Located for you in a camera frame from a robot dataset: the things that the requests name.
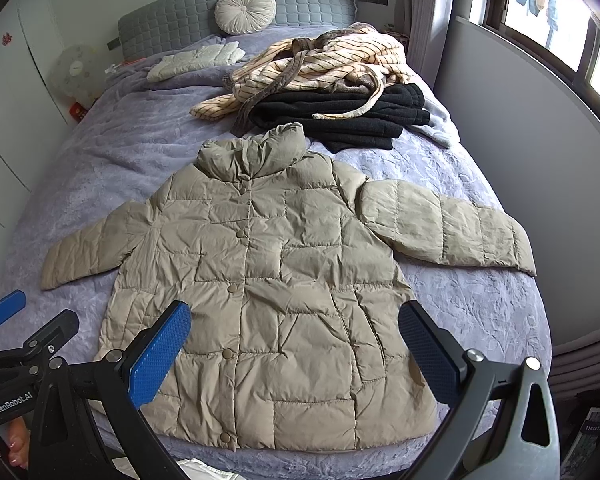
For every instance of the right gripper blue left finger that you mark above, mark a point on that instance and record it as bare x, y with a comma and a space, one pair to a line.
128, 379

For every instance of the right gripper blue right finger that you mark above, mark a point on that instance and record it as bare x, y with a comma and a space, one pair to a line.
454, 382

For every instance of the beige puffer jacket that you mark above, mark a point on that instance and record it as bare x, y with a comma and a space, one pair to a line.
286, 259

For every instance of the person's left hand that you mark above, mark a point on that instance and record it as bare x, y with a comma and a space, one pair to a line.
18, 441

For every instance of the grey radiator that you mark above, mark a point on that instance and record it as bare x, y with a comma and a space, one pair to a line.
575, 366

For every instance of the red small box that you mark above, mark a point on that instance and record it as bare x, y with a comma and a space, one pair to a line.
77, 111

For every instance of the light grey cloth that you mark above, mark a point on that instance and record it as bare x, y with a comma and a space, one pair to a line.
440, 129

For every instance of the white electric fan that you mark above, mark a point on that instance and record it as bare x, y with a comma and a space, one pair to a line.
78, 74

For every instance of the black folded fleece garment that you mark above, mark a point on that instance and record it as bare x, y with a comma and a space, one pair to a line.
330, 117

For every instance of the white wardrobe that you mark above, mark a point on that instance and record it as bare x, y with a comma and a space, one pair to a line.
31, 124

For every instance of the cream quilted folded garment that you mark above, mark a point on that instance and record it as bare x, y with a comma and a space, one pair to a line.
189, 61

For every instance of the beige striped plush robe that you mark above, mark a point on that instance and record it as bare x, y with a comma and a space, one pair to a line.
357, 56

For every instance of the round cream pleated cushion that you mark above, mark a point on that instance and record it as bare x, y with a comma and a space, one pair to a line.
240, 17

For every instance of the grey curtain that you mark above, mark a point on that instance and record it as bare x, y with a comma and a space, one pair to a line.
427, 32

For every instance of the grey quilted headboard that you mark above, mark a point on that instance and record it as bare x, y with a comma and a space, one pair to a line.
165, 25

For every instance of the window with dark frame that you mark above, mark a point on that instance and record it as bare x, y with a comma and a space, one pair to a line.
562, 34

